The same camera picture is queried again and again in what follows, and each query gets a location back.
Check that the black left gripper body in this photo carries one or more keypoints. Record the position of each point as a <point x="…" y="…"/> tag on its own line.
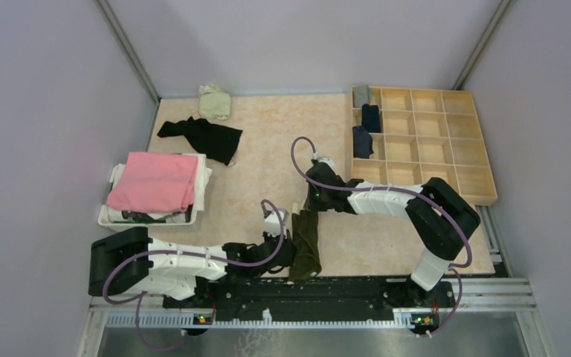
<point x="268" y="238"/>

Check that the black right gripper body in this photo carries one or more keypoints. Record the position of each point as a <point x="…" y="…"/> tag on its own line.
<point x="318" y="200"/>

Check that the dark green underwear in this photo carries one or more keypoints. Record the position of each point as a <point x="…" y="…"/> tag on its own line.
<point x="306" y="263"/>

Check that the navy underwear cream waistband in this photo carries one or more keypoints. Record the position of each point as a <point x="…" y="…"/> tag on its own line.
<point x="361" y="143"/>

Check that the navy orange underwear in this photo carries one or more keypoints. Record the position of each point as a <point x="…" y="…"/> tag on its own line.
<point x="370" y="118"/>

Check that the grey underwear white waistband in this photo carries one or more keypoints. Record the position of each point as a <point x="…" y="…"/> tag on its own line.
<point x="361" y="95"/>

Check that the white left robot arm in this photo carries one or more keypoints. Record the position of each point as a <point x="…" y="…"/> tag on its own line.
<point x="132" y="261"/>

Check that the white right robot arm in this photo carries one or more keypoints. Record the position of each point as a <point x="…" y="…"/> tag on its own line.
<point x="443" y="220"/>

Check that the black underwear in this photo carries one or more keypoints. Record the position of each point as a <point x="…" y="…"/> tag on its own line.
<point x="217" y="142"/>

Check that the light green underwear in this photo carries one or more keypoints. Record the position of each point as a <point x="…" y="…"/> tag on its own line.
<point x="214" y="103"/>

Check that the white folded cloth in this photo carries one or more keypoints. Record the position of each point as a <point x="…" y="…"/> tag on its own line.
<point x="202" y="179"/>

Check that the pink folded cloth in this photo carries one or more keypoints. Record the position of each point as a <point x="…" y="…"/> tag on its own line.
<point x="154" y="182"/>

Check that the wooden compartment tray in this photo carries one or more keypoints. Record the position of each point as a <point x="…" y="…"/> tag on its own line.
<point x="427" y="133"/>

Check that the white perforated plastic basket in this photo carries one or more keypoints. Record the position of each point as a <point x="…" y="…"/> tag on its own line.
<point x="104" y="219"/>

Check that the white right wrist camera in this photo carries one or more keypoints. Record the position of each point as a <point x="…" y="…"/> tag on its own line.
<point x="317" y="158"/>

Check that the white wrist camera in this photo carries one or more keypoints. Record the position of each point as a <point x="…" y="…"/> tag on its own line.
<point x="317" y="158"/>
<point x="275" y="223"/>

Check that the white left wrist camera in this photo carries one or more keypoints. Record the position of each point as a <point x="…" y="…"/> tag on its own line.
<point x="275" y="223"/>

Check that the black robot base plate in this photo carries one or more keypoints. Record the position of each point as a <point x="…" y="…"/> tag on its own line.
<point x="321" y="299"/>

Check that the aluminium frame rail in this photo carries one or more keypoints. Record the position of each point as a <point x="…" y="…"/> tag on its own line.
<point x="471" y="294"/>

